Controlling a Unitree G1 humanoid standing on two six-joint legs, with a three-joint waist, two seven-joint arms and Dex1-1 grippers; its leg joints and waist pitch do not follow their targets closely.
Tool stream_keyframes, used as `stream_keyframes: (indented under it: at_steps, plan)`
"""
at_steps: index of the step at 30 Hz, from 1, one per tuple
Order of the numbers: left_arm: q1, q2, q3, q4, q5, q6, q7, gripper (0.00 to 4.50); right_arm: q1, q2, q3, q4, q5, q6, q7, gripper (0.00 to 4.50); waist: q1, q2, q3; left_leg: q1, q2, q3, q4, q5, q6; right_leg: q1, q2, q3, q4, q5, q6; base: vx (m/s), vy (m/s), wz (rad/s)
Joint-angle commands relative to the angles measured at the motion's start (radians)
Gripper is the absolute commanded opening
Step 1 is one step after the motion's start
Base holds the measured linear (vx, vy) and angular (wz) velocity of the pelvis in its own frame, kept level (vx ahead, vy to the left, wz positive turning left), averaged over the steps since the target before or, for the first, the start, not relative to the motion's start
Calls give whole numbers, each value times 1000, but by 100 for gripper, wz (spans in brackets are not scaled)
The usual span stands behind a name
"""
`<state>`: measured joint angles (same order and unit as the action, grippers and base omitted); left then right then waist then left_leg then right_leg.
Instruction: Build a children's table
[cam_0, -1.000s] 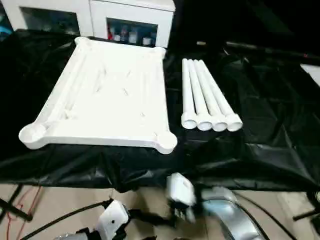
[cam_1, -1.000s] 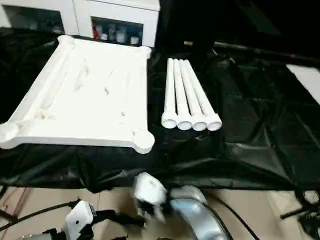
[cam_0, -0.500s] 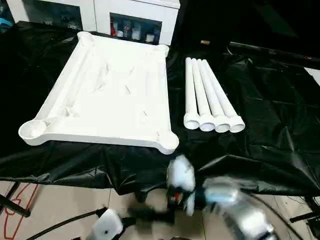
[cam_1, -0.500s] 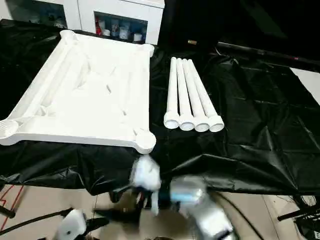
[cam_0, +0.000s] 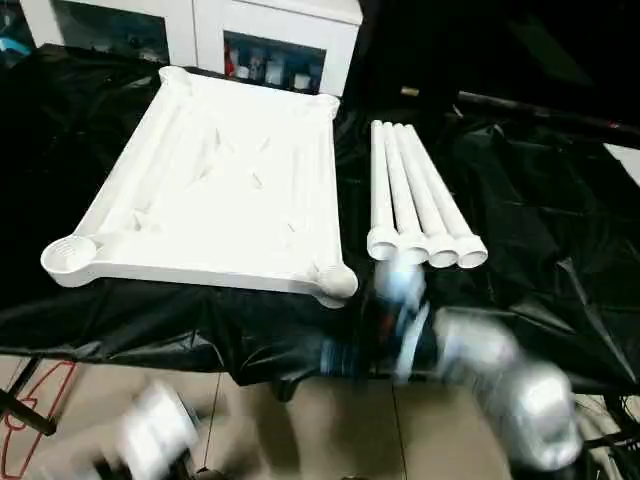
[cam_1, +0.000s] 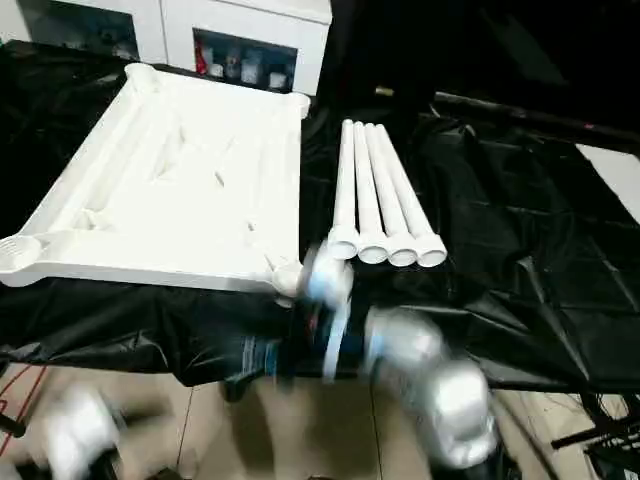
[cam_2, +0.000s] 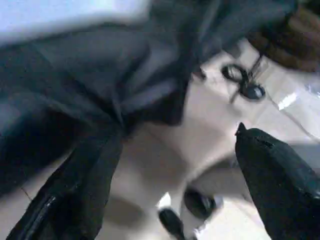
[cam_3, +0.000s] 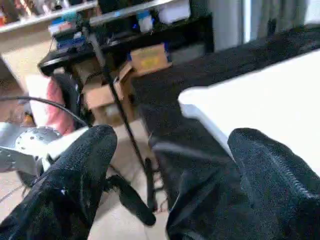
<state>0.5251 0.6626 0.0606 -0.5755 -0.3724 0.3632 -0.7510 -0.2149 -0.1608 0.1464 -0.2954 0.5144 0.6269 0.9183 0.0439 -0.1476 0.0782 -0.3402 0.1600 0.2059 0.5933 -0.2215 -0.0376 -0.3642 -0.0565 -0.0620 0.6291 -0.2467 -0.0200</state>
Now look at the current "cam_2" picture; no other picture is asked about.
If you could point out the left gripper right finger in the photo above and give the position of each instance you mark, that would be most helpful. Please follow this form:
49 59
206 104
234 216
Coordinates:
280 195

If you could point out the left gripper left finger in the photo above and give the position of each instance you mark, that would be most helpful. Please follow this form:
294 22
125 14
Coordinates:
70 200

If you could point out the black oval object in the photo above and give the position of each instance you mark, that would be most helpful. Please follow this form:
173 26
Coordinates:
200 205
171 225

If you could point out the black mat cloth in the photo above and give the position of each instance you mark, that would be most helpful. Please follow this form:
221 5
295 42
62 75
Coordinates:
100 75

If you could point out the brown wooden furniture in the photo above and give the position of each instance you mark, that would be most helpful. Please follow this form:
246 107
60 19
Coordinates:
287 42

